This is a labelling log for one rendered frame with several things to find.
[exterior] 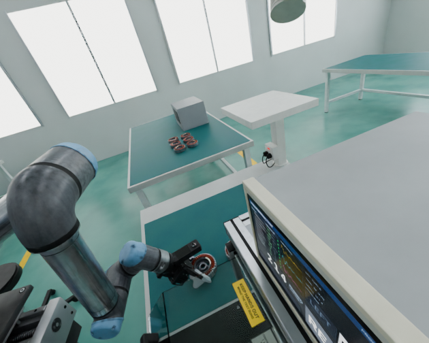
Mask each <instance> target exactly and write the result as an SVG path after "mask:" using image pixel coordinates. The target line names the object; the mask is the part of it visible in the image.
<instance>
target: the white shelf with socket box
mask: <svg viewBox="0 0 429 343"><path fill-rule="evenodd" d="M318 105H319V98H316V97H308V96H304V95H297V94H292V93H285V92H281V91H269V92H267V93H263V94H260V95H258V96H255V97H252V98H249V99H245V100H243V101H239V102H237V103H233V104H231V105H227V106H225V107H223V108H221V112H222V114H224V115H226V116H227V117H229V118H231V119H233V120H235V121H236V122H238V123H240V124H242V125H244V126H246V127H248V128H250V129H252V130H254V129H256V128H259V127H262V126H264V125H267V124H270V129H271V136H272V142H268V143H266V144H265V149H266V151H265V152H263V157H264V156H265V157H266V162H265V163H266V165H267V166H268V164H267V162H268V161H270V160H273V162H272V164H273V165H272V166H276V167H283V166H286V165H287V164H288V160H287V159H286V149H285V128H284V118H286V117H288V116H291V115H294V114H297V113H299V112H303V111H305V110H308V109H310V108H313V107H315V106H318ZM263 157H262V162H263ZM267 159H270V160H268V161H267ZM263 163H264V162H263ZM272 166H271V167H272ZM268 167H269V166H268Z"/></svg>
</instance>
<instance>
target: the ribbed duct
mask: <svg viewBox="0 0 429 343"><path fill-rule="evenodd" d="M305 10H306V0H270V17H271V19H272V20H273V21H274V22H277V23H288V22H291V21H294V20H296V19H298V18H299V17H301V15H303V13H304V12H305Z"/></svg>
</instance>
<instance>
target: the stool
mask: <svg viewBox="0 0 429 343"><path fill-rule="evenodd" d="M21 275H22V267H21V266H20V265H19V264H17V263H5V264H3V265H0V294H2V293H6V292H8V291H11V290H12V289H13V288H14V287H15V286H16V284H17V283H18V281H19V280H20V277H21ZM55 292H56V290H54V289H49V290H47V293H46V296H45V298H44V300H43V303H42V306H45V305H48V301H49V299H50V296H51V295H54V294H55ZM65 301H66V302H67V303H69V302H71V301H74V302H77V301H78V300H77V299H76V297H75V296H74V295H72V296H71V297H69V298H67V299H66V300H65ZM23 308H24V310H23V312H27V311H30V309H28V308H27V307H25V306H23Z"/></svg>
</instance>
